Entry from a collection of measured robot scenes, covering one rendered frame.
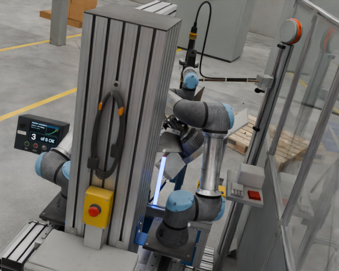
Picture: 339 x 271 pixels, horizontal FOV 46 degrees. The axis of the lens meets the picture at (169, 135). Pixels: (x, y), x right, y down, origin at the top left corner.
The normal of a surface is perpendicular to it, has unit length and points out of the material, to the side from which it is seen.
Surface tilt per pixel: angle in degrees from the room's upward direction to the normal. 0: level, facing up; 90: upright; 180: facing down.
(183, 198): 7
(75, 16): 90
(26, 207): 0
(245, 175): 90
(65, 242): 0
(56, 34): 90
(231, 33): 90
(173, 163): 55
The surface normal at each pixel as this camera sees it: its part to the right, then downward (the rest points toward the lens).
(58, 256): 0.18, -0.89
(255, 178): -0.14, 0.40
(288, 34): -0.88, 0.05
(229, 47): -0.40, 0.33
